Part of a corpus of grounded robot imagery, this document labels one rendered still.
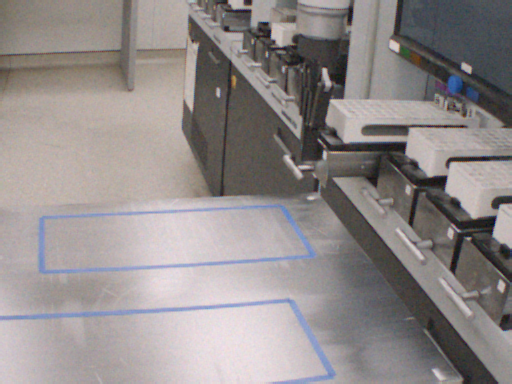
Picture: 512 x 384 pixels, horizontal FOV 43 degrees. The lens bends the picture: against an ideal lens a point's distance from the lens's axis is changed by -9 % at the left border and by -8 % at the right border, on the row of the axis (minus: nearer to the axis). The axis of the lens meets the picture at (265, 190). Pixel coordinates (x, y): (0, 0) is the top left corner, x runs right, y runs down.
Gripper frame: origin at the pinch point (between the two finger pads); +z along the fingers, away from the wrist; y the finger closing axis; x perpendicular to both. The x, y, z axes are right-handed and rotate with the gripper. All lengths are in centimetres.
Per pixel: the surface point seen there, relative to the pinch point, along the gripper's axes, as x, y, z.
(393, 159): -11.6, -12.1, -1.4
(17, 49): 78, 350, 67
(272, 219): 16.5, -32.3, -1.9
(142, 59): -10, 350, 77
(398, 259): -11.3, -20.8, 13.8
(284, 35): -15, 66, -5
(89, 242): 42, -36, -2
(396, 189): -11.0, -16.0, 2.5
